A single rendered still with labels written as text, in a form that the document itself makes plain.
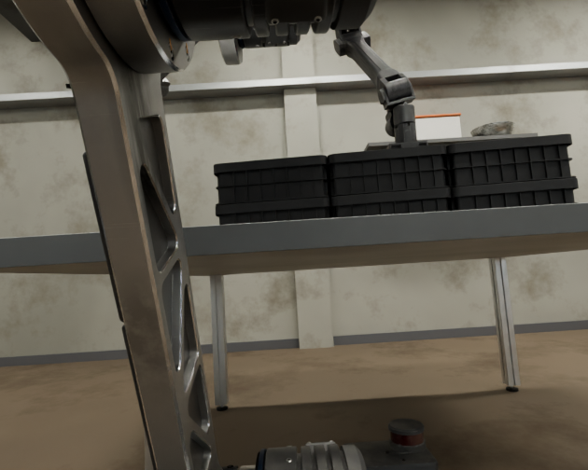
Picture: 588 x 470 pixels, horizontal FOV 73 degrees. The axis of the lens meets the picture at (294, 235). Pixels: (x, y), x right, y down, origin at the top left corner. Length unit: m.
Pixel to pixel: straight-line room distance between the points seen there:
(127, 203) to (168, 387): 0.16
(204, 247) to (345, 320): 3.21
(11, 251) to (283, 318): 3.16
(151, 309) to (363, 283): 3.42
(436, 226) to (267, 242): 0.23
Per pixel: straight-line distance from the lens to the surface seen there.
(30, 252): 0.63
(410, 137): 1.13
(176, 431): 0.40
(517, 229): 0.61
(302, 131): 3.80
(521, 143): 1.14
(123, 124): 0.29
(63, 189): 4.30
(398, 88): 1.17
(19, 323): 4.41
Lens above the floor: 0.62
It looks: 6 degrees up
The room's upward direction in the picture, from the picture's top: 4 degrees counter-clockwise
